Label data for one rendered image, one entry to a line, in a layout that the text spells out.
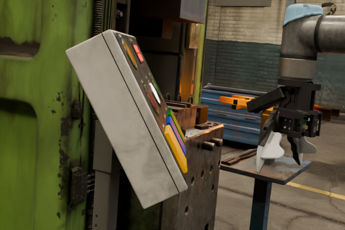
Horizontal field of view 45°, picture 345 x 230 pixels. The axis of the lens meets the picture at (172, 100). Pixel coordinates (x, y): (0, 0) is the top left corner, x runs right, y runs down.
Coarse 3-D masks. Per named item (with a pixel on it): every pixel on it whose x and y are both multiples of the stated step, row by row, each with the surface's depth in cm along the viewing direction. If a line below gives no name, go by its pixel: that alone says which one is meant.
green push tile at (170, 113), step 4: (168, 112) 91; (172, 112) 95; (168, 116) 89; (172, 116) 91; (172, 120) 89; (176, 120) 95; (176, 124) 90; (180, 128) 96; (180, 132) 91; (180, 136) 89; (184, 140) 92; (184, 144) 90
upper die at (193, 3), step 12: (132, 0) 131; (144, 0) 129; (156, 0) 127; (168, 0) 126; (180, 0) 124; (192, 0) 131; (204, 0) 140; (132, 12) 131; (144, 12) 130; (156, 12) 128; (168, 12) 126; (180, 12) 125; (192, 12) 132; (204, 12) 141
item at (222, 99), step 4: (220, 100) 178; (224, 100) 177; (228, 100) 176; (232, 100) 175; (240, 100) 173; (244, 100) 172; (248, 100) 173; (240, 104) 173; (244, 104) 172; (272, 108) 166; (316, 108) 157; (320, 108) 156; (324, 108) 156; (328, 108) 157; (324, 112) 156; (328, 112) 156; (324, 116) 156; (328, 116) 156; (324, 120) 156; (328, 120) 155
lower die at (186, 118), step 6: (168, 102) 140; (180, 102) 142; (168, 108) 134; (174, 108) 134; (180, 108) 135; (192, 108) 142; (174, 114) 130; (180, 114) 134; (186, 114) 139; (192, 114) 143; (180, 120) 135; (186, 120) 139; (192, 120) 144; (180, 126) 135; (186, 126) 140; (192, 126) 144
